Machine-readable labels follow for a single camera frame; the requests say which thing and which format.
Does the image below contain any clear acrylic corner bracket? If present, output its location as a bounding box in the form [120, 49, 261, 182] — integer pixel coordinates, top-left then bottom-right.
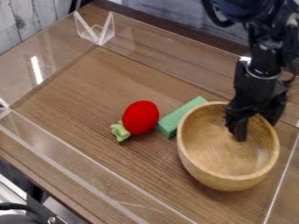
[73, 11, 116, 46]

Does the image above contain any red plush strawberry toy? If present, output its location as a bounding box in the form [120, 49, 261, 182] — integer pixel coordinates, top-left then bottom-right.
[109, 101, 160, 142]

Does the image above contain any light wooden bowl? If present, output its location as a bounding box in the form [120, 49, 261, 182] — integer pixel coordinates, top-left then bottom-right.
[176, 101, 280, 192]

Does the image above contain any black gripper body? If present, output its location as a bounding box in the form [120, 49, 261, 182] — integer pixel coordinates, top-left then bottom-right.
[225, 57, 288, 118]

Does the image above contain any black cable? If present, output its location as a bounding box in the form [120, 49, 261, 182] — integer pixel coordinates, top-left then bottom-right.
[0, 200, 31, 217]

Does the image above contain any green rectangular block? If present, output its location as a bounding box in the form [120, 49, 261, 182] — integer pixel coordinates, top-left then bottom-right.
[156, 96, 207, 138]

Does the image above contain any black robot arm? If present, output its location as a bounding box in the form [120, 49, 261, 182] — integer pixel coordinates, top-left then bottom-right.
[201, 0, 299, 142]

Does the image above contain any black metal bracket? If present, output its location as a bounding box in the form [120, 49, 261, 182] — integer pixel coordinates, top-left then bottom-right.
[25, 195, 68, 224]

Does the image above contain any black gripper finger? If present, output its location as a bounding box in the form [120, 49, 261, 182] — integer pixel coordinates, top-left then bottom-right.
[264, 99, 285, 126]
[225, 115, 248, 142]

